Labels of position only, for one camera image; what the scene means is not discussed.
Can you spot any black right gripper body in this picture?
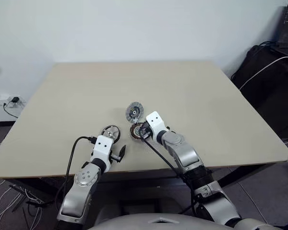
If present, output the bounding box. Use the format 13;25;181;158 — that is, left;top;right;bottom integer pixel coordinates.
141;121;153;140

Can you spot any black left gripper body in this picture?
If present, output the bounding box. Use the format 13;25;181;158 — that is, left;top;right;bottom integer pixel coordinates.
109;153;122;165

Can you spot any copper wound spoked rotor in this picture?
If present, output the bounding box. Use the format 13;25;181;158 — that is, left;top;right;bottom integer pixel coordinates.
129;121;146;142

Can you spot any silver round motor lid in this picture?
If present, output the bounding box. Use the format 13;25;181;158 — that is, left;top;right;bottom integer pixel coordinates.
125;102;144;122

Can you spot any silver round motor housing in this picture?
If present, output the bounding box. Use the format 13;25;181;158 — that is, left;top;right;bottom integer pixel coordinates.
101;124;121;142

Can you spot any gray robot torso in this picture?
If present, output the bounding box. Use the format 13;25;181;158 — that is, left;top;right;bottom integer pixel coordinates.
86;210;288;230

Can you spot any black floor stand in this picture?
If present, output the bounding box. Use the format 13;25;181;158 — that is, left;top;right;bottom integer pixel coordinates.
8;184;53;214

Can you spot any white power strip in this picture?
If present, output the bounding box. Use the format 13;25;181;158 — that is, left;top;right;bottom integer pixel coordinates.
5;95;25;107

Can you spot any large black bag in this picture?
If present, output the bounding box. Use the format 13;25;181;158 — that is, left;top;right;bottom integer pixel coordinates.
230;44;288;139

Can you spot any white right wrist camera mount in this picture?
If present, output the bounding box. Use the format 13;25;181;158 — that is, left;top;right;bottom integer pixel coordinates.
145;111;168;142

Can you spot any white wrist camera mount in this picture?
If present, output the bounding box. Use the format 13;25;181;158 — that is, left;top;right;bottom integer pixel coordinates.
145;111;168;142
90;135;115;173

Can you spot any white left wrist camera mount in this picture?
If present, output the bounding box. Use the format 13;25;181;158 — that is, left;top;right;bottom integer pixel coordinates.
90;135;115;173

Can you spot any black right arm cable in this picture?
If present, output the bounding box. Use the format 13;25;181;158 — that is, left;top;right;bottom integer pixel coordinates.
142;137;200;216

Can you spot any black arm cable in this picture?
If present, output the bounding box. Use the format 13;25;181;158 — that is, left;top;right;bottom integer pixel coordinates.
142;137;200;216
55;136;96;211

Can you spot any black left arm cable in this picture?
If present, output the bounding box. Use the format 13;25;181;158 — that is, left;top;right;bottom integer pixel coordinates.
55;136;96;211

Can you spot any black power strip cable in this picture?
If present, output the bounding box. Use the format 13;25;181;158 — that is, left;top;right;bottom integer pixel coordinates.
2;102;19;118

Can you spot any white floor cable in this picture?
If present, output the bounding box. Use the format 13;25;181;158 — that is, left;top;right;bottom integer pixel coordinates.
0;178;43;230

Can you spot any white cable on bag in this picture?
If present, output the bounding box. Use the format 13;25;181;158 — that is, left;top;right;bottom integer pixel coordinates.
239;55;288;92

